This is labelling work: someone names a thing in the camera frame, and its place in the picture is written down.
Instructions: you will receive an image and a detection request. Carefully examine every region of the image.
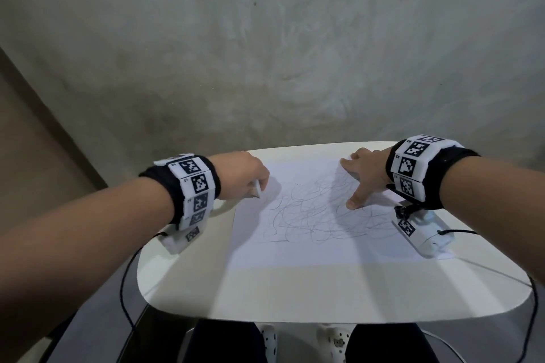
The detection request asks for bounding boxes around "person's right hand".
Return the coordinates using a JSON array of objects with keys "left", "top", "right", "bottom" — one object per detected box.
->
[{"left": 339, "top": 146, "right": 397, "bottom": 210}]

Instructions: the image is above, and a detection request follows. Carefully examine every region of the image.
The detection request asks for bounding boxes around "person's left hand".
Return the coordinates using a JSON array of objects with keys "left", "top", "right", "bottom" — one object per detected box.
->
[{"left": 211, "top": 150, "right": 271, "bottom": 201}]

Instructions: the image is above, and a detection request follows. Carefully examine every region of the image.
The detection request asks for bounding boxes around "white paper sheet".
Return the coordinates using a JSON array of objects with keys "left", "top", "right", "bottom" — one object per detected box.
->
[{"left": 225, "top": 154, "right": 456, "bottom": 271}]

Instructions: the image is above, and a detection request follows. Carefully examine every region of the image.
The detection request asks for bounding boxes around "person's right forearm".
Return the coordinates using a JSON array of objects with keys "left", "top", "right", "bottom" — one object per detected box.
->
[{"left": 438, "top": 156, "right": 545, "bottom": 287}]

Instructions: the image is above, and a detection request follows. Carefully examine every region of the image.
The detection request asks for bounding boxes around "person's left forearm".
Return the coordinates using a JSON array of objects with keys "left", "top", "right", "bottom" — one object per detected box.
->
[{"left": 0, "top": 178, "right": 178, "bottom": 363}]

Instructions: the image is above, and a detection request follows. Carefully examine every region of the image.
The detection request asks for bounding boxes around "person's left leg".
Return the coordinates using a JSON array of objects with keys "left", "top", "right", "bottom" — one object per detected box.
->
[{"left": 187, "top": 319, "right": 267, "bottom": 363}]

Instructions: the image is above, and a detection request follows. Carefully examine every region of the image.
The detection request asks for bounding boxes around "person's leg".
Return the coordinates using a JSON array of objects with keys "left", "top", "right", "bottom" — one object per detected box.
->
[
  {"left": 345, "top": 322, "right": 439, "bottom": 363},
  {"left": 187, "top": 319, "right": 267, "bottom": 363}
]

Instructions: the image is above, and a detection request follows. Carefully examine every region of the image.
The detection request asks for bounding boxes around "person's right leg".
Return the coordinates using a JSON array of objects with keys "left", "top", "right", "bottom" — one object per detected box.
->
[{"left": 345, "top": 322, "right": 439, "bottom": 363}]

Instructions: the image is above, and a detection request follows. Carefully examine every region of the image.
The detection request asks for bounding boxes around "white perforated clog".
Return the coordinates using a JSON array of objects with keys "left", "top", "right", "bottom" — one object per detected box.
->
[
  {"left": 259, "top": 324, "right": 280, "bottom": 363},
  {"left": 317, "top": 323, "right": 352, "bottom": 363}
]

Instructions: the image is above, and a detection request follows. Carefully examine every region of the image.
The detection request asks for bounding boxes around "black cable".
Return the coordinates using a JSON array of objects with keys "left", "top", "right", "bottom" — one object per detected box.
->
[
  {"left": 120, "top": 230, "right": 169, "bottom": 351},
  {"left": 438, "top": 229, "right": 538, "bottom": 363}
]

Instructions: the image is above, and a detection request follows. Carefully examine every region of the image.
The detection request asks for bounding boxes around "white cable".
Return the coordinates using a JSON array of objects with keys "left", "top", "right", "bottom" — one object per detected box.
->
[{"left": 419, "top": 330, "right": 459, "bottom": 363}]

